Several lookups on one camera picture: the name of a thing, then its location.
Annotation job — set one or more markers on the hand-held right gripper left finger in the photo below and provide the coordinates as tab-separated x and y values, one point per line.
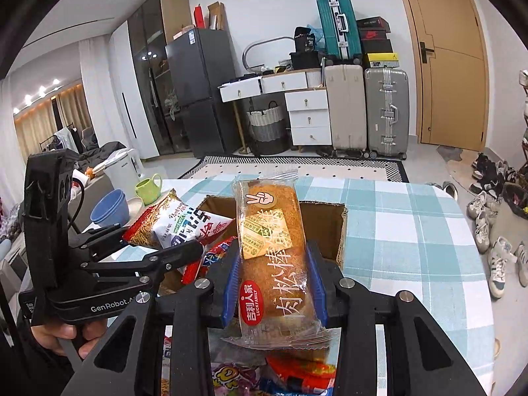
231	293

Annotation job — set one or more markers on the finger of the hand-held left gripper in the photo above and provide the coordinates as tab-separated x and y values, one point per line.
103	235
181	253

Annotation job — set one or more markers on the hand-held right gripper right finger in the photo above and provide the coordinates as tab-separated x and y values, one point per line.
316	293

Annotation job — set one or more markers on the white green noodle snack bag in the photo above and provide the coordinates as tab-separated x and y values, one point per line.
165	222

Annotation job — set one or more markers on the clear bread roll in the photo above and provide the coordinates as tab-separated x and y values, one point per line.
268	255

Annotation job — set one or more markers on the brown cardboard box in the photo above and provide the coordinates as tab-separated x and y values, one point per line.
326	231

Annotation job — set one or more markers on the person's left forearm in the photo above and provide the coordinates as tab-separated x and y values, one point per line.
33	371

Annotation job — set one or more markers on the person's left hand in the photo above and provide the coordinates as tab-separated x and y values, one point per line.
53	334

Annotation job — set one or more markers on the blue plastic bowl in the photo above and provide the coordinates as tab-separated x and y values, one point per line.
119	219
107	204

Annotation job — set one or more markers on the grey sofa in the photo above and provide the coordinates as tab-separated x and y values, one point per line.
88	210

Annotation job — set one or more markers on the red chip bag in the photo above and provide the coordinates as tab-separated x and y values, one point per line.
214	255

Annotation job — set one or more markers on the beige plate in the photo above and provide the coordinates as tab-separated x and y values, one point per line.
135	206

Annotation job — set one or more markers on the green mug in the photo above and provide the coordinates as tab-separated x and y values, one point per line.
146	192

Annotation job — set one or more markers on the white kettle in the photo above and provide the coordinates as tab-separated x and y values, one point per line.
121	171

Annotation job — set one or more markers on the red barcode snack packet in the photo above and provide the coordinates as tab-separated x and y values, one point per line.
301	373

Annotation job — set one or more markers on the dark clothing pile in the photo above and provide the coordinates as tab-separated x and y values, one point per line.
103	152

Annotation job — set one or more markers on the purple yellow-lettered snack packet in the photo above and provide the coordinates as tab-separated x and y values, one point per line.
233	377

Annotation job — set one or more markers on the orange-red snack packet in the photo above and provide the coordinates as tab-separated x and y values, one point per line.
168	363

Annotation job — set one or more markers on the clothes rack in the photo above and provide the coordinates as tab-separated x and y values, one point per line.
62	136

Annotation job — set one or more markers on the blue snack packet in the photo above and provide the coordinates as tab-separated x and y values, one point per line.
280	388

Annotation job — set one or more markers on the checked tablecloth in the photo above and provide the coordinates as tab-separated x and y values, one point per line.
412	255

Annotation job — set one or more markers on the beige curtains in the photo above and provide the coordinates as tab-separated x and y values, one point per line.
41	123

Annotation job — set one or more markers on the patterned rug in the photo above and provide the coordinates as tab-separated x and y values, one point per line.
288	169

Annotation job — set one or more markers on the white curtain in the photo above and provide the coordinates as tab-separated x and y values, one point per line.
95	90

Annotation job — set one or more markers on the white wardrobe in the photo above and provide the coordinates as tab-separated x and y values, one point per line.
123	90

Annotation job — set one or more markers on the woven laundry basket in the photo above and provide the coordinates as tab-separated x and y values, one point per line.
268	128

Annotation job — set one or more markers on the dark grey fridge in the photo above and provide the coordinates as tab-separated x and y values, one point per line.
198	90

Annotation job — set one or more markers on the dark glass cabinet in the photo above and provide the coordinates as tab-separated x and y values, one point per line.
148	70

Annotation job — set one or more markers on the pile of shoes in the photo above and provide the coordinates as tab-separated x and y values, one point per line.
495	264

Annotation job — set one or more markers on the white drawer desk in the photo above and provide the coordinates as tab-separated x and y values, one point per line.
309	111

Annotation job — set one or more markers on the beige suitcase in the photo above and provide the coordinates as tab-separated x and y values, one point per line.
346	111

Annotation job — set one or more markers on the silver suitcase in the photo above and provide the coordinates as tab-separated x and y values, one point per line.
387	115

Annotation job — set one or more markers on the grey floor mat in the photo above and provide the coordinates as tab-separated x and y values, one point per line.
450	153

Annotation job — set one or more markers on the small cardboard box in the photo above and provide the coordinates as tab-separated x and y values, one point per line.
183	33

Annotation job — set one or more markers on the black bin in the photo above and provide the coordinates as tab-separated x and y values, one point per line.
515	200

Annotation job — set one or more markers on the standing cardboard piece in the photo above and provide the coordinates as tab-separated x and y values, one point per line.
216	16

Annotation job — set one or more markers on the yellow black shoe box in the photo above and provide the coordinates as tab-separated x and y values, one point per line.
381	60

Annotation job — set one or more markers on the small black box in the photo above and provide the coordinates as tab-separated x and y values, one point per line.
304	41

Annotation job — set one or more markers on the light blue plastic bag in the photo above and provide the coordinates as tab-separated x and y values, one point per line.
318	35

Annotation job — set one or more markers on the red shoe box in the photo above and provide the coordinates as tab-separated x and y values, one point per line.
374	35

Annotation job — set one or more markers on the teal suitcase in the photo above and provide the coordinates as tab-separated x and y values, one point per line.
336	29

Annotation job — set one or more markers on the wooden door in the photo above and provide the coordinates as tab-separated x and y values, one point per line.
445	57

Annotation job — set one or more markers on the arched metal frame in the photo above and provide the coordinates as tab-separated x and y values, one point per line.
264	41

